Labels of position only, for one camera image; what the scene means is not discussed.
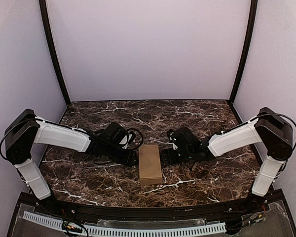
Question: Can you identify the brown cardboard box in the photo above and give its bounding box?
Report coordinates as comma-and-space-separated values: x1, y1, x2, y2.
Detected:
139, 144, 163, 185

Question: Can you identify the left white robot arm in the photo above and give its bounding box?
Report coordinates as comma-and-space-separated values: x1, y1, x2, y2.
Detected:
0, 109, 144, 200

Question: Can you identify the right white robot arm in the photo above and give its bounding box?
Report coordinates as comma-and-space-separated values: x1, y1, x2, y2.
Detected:
160, 107, 296, 197

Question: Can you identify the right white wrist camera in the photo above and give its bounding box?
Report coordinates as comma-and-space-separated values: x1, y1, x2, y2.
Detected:
166, 129, 179, 150

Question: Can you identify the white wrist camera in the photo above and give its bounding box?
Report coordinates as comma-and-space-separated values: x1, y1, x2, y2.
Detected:
119, 132, 136, 149
166, 129, 179, 150

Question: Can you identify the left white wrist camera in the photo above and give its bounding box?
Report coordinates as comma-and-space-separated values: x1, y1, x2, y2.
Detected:
119, 132, 136, 149

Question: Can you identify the white slotted cable duct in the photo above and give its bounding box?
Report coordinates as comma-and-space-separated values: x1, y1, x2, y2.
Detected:
22, 211, 226, 237

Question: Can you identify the black front table rail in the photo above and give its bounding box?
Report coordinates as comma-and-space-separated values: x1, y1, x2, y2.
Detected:
40, 199, 248, 222

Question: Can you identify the left black frame post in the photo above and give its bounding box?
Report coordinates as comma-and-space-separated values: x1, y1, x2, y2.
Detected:
38, 0, 71, 107

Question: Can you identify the black frame post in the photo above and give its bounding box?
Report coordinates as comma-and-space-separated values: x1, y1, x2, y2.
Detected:
38, 0, 71, 107
229, 0, 258, 105

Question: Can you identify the right black frame post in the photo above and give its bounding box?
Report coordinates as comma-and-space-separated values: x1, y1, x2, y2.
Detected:
229, 0, 258, 105

